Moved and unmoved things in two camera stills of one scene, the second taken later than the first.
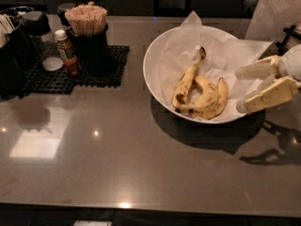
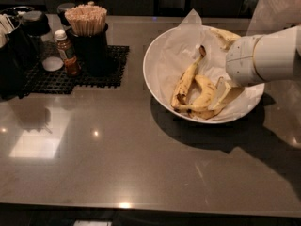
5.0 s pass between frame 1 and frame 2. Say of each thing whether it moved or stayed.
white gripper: moved
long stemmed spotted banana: stayed
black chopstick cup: stayed
